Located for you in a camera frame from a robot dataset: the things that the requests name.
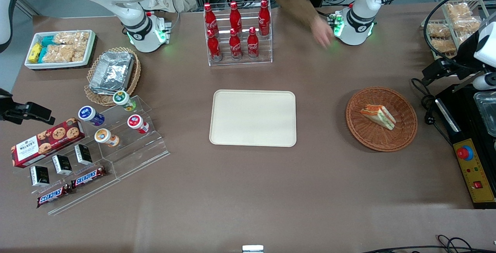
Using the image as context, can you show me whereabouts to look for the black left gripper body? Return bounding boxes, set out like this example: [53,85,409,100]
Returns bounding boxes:
[440,32,486,81]

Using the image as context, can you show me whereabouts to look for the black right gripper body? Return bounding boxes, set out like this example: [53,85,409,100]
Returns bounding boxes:
[0,88,52,125]

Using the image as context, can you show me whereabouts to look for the triangular sandwich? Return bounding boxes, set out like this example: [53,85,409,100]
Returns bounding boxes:
[360,105,396,131]

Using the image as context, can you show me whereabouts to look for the brown round wicker basket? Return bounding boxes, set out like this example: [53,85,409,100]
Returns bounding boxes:
[346,86,418,153]

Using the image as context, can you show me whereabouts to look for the white rectangular snack tray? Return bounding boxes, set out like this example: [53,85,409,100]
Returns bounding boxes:
[24,29,96,70]

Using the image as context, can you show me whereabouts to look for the light oval wicker basket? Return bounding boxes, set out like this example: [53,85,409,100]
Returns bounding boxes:
[84,47,141,107]

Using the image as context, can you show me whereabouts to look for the cream plastic serving tray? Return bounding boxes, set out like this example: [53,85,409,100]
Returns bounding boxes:
[209,89,297,147]

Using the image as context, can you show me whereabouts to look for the bare person hand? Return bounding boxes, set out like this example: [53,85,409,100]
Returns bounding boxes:
[312,15,334,49]

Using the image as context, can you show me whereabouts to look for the bagged crispy snack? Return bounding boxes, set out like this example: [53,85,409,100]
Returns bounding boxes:
[457,32,476,46]
[431,38,456,54]
[427,22,451,38]
[445,3,467,19]
[453,17,481,33]

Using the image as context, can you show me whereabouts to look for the red Walkers cookie box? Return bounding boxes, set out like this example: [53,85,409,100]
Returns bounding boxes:
[11,118,86,168]

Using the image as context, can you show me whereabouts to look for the blue capped yogurt bottle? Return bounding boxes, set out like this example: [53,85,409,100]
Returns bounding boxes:
[78,106,105,126]

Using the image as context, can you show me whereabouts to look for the small black white box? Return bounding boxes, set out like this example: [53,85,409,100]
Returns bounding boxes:
[30,166,50,187]
[74,144,93,165]
[52,155,73,175]

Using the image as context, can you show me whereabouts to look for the orange capped yogurt bottle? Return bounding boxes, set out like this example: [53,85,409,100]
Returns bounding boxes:
[95,128,120,147]

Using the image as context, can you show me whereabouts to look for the steel pan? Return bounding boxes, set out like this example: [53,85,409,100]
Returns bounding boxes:
[474,91,496,137]

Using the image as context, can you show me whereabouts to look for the black heating machine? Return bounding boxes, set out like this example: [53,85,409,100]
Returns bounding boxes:
[435,84,496,210]

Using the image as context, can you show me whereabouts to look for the yellow snack packet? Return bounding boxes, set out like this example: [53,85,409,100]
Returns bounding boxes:
[28,43,42,64]

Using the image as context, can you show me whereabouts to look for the clear bag rice crackers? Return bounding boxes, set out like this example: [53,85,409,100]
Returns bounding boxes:
[42,45,76,64]
[53,31,90,47]
[73,45,89,62]

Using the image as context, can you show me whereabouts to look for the Snickers chocolate bar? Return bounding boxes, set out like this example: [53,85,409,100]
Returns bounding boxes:
[37,184,72,208]
[71,167,107,189]

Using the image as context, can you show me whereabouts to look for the green capped yogurt bottle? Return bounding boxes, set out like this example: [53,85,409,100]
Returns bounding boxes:
[113,90,137,112]

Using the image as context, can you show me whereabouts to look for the stack of foil trays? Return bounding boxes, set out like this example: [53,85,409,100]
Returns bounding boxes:
[89,51,135,95]

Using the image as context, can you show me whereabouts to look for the red emergency stop button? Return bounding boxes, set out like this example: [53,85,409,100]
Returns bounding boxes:
[456,145,474,161]

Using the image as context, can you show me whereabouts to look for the red capped yogurt bottle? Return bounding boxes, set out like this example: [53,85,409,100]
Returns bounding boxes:
[127,114,150,134]

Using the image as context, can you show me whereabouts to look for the clear acrylic stepped snack stand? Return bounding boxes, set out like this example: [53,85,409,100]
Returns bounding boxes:
[14,141,121,216]

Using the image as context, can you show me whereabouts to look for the yellow control panel box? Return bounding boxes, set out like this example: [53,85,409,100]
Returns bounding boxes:
[453,139,496,204]

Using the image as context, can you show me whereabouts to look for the clear acrylic stepped yogurt stand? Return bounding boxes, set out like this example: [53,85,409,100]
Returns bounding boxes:
[92,95,171,181]

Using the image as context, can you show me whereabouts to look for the red cola bottle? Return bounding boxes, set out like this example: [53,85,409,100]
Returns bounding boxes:
[207,29,222,62]
[258,0,271,36]
[247,27,259,59]
[229,28,243,60]
[229,1,243,33]
[204,3,219,36]

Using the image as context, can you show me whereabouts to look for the clear acrylic bottle rack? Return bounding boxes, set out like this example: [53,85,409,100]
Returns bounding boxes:
[204,0,273,67]

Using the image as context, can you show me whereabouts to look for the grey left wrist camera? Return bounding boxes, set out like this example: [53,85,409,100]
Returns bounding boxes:
[472,72,496,91]

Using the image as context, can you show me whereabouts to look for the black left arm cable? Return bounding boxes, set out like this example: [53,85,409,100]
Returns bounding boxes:
[423,0,496,71]

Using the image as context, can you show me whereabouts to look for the black power cable with plug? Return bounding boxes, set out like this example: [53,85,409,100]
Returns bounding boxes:
[411,78,454,145]

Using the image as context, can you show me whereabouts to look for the black floor cables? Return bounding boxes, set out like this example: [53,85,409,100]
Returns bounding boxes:
[360,235,496,253]

